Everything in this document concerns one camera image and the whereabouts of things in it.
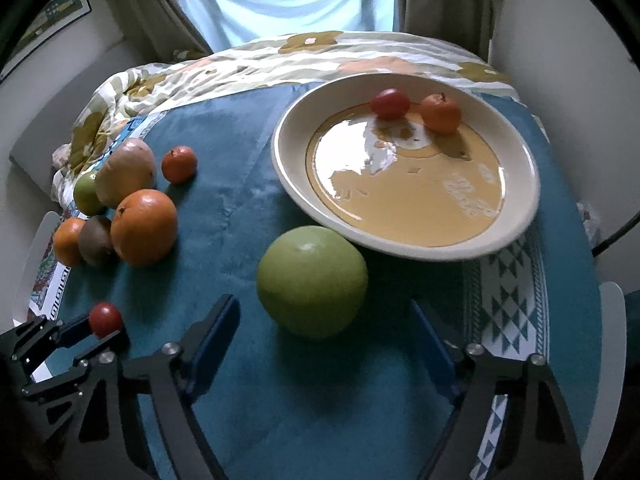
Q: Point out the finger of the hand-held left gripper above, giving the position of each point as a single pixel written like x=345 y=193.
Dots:
x=72 y=334
x=65 y=372

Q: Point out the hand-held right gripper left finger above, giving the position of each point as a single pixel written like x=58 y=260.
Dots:
x=220 y=340

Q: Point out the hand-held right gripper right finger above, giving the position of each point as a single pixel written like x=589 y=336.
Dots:
x=434 y=355

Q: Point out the small red tomato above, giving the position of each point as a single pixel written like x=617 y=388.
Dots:
x=105 y=319
x=390 y=104

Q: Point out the small orange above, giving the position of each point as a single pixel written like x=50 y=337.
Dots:
x=67 y=242

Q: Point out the large green round fruit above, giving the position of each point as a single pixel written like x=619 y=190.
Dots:
x=312 y=287

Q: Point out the large orange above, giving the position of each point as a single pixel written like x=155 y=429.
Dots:
x=145 y=227

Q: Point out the small green apple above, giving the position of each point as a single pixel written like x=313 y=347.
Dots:
x=87 y=195

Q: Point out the cream bowl with yellow centre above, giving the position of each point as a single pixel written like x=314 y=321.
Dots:
x=400 y=200

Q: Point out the brown potato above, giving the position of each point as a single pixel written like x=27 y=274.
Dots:
x=125 y=170

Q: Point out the reddish orange tangerine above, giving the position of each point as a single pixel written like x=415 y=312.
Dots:
x=179 y=164

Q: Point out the colourful printed mat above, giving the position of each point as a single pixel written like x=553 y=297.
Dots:
x=45 y=280

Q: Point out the brown kiwi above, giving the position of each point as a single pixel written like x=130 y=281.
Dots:
x=96 y=240

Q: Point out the teal cloth with triangle pattern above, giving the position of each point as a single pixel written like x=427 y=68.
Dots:
x=225 y=210

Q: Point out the white plastic bag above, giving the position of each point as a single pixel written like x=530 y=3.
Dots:
x=587 y=217

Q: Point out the striped floral blanket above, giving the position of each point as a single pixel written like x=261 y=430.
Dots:
x=225 y=70

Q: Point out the beige curtain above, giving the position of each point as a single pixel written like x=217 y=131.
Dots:
x=145 y=5
x=440 y=0

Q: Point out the light blue cloth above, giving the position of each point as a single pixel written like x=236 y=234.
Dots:
x=280 y=0

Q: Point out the framed wall poster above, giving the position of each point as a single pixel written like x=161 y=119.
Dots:
x=40 y=15

